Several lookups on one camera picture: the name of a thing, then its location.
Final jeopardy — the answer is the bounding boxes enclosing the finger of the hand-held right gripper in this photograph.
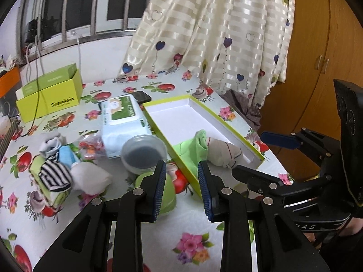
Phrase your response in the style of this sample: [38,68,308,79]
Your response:
[232,164,333,197]
[260,128,341,162]

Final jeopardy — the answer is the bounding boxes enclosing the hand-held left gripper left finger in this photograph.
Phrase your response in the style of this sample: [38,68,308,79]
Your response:
[32,160,168,272]

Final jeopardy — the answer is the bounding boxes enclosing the wet wipes pack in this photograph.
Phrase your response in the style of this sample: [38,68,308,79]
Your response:
[98,94,155,159]

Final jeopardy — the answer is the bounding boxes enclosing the orange box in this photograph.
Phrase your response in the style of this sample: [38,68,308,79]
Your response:
[0,67,21,98]

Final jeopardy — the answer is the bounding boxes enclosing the clear bag of candies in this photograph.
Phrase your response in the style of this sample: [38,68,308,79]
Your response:
[74,134,105,160]

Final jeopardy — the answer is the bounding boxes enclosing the shallow lime green box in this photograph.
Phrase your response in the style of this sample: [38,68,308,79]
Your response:
[142,94,265,202]

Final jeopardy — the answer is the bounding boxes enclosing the black white striped sock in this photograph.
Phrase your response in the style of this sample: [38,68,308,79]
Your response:
[38,161,73,192]

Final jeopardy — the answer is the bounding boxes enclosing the grey white sock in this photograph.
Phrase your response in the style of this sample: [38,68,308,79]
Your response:
[38,133,68,159]

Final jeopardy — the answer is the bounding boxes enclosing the black phone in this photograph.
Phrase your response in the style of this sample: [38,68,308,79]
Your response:
[131,91,152,103]

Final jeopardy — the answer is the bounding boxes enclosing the light green sock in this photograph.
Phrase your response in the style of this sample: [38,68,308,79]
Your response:
[172,129,209,172]

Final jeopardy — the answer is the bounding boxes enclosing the beige sock with dark lines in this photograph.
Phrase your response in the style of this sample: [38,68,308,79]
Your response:
[206,137,243,168]

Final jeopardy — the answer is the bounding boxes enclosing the wooden wardrobe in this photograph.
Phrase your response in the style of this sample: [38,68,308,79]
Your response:
[257,0,363,182]

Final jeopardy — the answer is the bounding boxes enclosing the white cable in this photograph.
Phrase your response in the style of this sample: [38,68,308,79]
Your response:
[25,35,45,76]
[72,30,83,76]

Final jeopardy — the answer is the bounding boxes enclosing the floral plastic tablecloth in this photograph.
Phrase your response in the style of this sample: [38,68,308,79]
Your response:
[0,65,295,272]

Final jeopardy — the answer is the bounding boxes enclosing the clear plastic cup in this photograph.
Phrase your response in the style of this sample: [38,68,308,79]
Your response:
[121,134,168,175]

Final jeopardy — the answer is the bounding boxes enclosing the blue face mask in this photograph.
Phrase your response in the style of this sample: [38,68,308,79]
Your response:
[57,145,78,171]

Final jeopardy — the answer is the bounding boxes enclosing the metal window grille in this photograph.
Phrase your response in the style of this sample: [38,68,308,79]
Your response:
[15,0,163,61]

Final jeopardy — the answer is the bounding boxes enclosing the dark checked cloth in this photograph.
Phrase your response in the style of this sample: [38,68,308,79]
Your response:
[221,89,262,131]

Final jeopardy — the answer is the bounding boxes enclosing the tall lime green box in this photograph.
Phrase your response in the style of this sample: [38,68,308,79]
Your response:
[15,63,83,124]

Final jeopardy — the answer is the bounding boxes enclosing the cream curtain with hearts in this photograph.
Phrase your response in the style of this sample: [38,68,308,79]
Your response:
[116,0,296,109]

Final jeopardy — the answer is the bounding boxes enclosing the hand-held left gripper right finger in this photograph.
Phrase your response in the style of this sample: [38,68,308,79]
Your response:
[197,161,331,272]

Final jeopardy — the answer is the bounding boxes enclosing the white balled sock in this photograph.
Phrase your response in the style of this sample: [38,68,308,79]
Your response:
[70,163,113,194]

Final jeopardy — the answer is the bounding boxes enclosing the green printed towel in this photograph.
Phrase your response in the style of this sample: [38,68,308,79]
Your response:
[28,159,73,213]

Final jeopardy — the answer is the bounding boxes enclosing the black cable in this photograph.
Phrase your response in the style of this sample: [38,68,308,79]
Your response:
[11,76,41,137]

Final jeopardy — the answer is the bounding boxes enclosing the black device on sill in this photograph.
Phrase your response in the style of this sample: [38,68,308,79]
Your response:
[24,18,62,44]

